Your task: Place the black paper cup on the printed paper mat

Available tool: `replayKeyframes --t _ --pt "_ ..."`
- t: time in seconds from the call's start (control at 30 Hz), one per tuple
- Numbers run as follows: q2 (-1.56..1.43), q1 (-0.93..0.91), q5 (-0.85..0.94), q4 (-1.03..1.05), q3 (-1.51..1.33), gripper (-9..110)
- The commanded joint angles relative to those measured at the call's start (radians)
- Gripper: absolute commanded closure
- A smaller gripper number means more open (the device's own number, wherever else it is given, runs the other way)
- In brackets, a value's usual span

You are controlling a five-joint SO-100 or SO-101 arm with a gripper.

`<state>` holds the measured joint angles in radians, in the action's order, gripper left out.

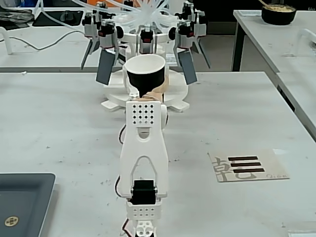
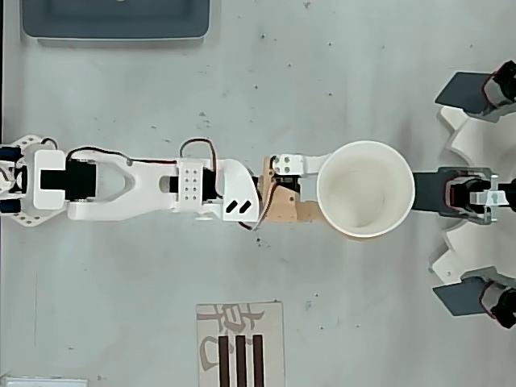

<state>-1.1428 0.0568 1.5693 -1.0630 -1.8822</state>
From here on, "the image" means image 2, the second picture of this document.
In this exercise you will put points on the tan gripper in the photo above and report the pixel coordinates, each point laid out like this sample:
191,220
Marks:
287,206

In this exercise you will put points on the grey plastic tray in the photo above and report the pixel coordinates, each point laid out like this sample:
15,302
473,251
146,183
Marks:
117,18

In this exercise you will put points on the grey dispenser paddle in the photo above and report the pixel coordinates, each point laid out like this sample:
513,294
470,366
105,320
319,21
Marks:
459,298
461,92
429,192

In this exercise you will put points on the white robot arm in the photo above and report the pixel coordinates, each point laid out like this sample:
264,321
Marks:
137,189

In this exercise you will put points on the white flat box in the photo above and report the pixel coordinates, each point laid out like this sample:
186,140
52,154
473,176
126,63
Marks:
44,383

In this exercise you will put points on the printed paper mat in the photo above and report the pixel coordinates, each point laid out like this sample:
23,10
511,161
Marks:
209,322

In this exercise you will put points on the white round dispenser base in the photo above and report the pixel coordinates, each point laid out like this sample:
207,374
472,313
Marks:
467,133

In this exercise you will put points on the black paper cup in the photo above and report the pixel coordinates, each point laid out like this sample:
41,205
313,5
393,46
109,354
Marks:
364,189

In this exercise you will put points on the grey red motor unit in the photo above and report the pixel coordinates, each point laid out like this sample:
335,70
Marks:
502,86
471,195
502,302

